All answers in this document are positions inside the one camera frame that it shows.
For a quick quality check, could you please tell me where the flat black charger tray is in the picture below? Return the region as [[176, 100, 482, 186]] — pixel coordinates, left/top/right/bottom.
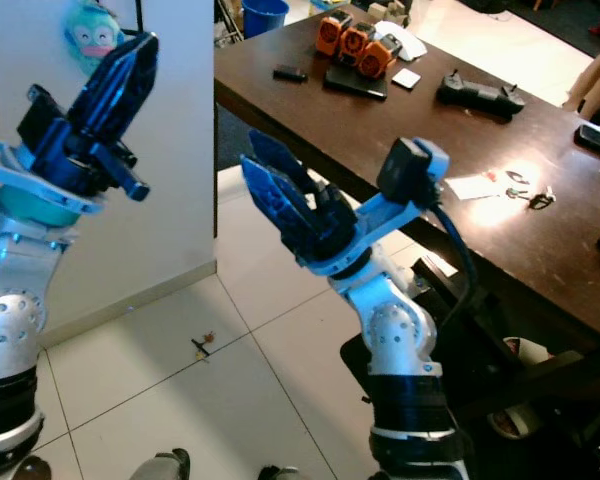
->
[[322, 65, 389, 101]]

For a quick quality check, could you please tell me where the small black remote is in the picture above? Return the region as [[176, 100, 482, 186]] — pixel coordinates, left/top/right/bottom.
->
[[272, 65, 309, 83]]

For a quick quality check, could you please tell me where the small white square box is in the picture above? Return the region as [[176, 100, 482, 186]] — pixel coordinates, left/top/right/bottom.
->
[[390, 68, 422, 91]]

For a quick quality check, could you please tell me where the white paper sheet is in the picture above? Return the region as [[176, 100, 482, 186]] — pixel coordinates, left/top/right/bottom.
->
[[370, 20, 428, 61]]

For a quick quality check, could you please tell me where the white slipper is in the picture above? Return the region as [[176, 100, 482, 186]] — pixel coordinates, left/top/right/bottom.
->
[[505, 338, 554, 367]]

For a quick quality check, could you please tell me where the black headed key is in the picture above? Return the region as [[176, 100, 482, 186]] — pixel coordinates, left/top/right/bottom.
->
[[528, 186, 558, 212]]

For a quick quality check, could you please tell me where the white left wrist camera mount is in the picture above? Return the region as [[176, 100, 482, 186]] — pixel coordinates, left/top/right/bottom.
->
[[0, 160, 113, 217]]

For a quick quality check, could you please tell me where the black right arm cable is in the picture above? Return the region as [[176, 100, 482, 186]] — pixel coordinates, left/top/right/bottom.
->
[[430, 200, 481, 336]]

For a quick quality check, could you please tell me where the teal plush toy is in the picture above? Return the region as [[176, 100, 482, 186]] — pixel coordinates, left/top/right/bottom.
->
[[64, 0, 127, 77]]

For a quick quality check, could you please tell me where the grey robot foot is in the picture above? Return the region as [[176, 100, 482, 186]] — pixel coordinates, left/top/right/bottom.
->
[[258, 464, 301, 480], [135, 448, 191, 480]]

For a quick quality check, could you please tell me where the orange black battery pack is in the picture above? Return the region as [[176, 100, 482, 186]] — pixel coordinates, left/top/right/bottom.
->
[[337, 22, 376, 69], [358, 35, 401, 79], [315, 12, 351, 56]]

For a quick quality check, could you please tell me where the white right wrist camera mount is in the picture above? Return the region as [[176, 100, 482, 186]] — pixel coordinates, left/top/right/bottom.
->
[[302, 136, 451, 278]]

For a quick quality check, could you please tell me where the grey left robot foot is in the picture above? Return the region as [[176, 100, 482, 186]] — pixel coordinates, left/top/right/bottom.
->
[[135, 448, 191, 480]]

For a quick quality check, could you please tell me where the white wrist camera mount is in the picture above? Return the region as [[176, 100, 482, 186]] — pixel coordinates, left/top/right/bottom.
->
[[302, 136, 451, 278], [0, 160, 113, 217]]

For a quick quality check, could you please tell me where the black handheld controller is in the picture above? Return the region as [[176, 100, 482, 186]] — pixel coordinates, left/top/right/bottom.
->
[[435, 70, 527, 116]]

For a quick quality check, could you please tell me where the blue plastic bucket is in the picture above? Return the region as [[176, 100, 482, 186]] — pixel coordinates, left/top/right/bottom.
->
[[240, 0, 290, 39]]

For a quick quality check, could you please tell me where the dark brown wooden table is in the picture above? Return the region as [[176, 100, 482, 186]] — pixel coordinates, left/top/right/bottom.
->
[[213, 8, 600, 353]]

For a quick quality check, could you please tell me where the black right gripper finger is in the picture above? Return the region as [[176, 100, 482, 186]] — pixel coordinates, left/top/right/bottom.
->
[[247, 127, 327, 202], [239, 156, 307, 237]]

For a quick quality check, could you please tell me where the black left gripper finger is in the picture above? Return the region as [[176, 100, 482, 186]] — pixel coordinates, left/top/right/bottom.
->
[[70, 32, 156, 131], [95, 33, 162, 151]]

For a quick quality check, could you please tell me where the small brown floor debris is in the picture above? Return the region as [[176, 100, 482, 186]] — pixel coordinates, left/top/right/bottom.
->
[[191, 332, 219, 359]]

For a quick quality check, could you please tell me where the grey right robot foot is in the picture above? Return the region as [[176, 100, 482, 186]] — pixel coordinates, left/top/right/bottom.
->
[[258, 464, 301, 480]]

